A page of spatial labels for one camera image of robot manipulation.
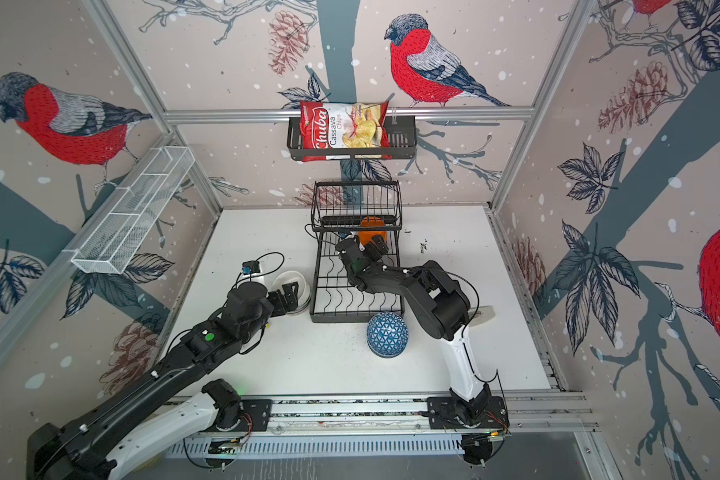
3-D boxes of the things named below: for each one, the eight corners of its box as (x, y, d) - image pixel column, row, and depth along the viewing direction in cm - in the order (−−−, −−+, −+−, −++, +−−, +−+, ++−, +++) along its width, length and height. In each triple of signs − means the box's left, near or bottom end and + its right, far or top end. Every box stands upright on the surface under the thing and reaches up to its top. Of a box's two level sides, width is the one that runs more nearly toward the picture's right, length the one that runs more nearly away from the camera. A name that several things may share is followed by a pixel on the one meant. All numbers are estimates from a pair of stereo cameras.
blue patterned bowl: (383, 367, 81) (384, 359, 76) (362, 334, 87) (361, 325, 82) (413, 346, 85) (416, 337, 80) (391, 316, 91) (392, 306, 86)
